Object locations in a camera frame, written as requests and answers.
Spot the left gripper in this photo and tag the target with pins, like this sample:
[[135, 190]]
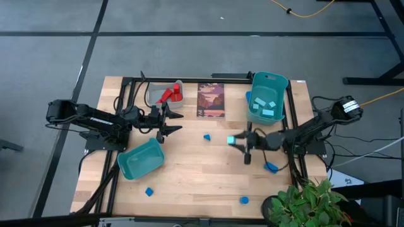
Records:
[[154, 118]]

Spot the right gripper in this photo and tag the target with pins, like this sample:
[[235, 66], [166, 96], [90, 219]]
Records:
[[257, 141]]

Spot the light teal block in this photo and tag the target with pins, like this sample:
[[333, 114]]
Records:
[[267, 112], [231, 140], [272, 104], [260, 101], [255, 106]]

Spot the red block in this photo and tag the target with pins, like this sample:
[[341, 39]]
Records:
[[178, 97], [165, 95], [176, 88]]

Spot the teal plastic bin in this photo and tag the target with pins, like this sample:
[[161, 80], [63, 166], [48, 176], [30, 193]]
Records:
[[140, 159], [268, 85]]

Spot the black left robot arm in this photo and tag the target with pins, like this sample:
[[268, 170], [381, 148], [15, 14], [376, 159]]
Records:
[[101, 121]]

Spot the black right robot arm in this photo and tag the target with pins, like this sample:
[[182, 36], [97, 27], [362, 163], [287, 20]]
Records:
[[303, 130]]

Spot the grey plastic bin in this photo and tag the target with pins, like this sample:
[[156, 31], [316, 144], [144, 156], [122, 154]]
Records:
[[154, 94]]

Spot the blue cylinder block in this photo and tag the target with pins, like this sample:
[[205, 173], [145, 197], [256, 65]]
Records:
[[243, 200], [271, 167]]

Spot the landscape picture card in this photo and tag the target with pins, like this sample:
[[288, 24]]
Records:
[[211, 101]]

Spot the artificial potted plant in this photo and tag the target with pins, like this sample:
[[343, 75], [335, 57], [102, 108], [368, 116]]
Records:
[[306, 205]]

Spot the black desk base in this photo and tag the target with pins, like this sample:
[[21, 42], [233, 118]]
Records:
[[363, 81]]

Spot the black equipment case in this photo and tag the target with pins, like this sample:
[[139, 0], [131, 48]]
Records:
[[385, 205]]

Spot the grey metal bar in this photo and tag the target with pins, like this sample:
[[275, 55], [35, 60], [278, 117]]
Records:
[[11, 145]]

